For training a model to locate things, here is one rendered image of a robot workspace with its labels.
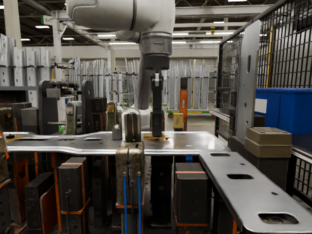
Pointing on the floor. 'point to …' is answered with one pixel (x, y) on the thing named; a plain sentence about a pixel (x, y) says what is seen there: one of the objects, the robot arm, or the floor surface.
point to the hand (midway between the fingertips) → (157, 123)
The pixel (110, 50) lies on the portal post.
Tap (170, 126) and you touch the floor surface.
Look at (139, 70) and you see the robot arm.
